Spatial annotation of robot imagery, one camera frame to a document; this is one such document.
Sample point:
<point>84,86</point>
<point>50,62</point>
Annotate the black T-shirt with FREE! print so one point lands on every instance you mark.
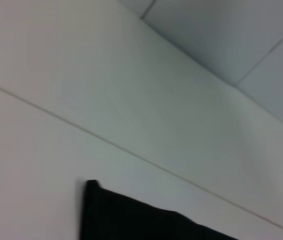
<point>131,220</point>

